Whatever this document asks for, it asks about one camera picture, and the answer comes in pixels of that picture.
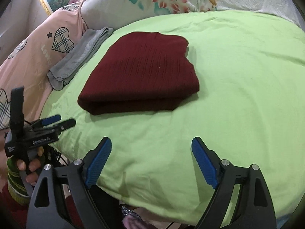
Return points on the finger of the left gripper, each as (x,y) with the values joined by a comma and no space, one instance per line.
(65,125)
(46,121)

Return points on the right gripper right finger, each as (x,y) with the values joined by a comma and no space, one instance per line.
(254,207)

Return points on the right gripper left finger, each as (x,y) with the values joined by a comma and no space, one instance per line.
(48,209)

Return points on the dark red knit sweater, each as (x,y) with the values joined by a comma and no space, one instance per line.
(140,72)

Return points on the left forearm striped sleeve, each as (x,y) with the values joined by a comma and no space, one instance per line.
(14,199)

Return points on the person's left hand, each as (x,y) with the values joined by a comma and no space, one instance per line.
(28,171)

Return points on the folded grey towel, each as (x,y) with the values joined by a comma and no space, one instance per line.
(61,74)

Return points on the light green bed quilt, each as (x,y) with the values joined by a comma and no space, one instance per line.
(250,109)

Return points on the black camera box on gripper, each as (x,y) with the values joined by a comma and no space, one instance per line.
(16,110)

